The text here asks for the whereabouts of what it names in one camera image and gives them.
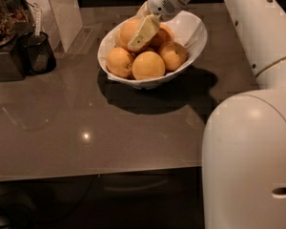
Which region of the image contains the white tag in cup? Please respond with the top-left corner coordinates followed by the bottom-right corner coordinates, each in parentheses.
top-left (33, 3), bottom-right (42, 36)

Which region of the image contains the jar of dried snacks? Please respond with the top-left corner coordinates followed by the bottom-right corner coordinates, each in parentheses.
top-left (0, 0), bottom-right (29, 47)

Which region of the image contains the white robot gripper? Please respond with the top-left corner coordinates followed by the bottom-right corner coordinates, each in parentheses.
top-left (128, 0), bottom-right (183, 52)

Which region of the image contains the black mesh cup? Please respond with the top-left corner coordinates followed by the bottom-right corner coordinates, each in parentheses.
top-left (18, 31), bottom-right (56, 74)

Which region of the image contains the white standing board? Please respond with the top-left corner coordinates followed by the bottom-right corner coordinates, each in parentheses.
top-left (27, 0), bottom-right (83, 52)

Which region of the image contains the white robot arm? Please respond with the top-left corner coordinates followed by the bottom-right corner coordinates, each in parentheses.
top-left (130, 0), bottom-right (286, 229)

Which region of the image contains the white oval bowl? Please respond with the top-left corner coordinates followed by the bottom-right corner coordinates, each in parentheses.
top-left (97, 10), bottom-right (208, 89)

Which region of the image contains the right orange with stem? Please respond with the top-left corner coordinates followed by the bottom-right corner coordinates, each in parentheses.
top-left (158, 41), bottom-right (187, 72)

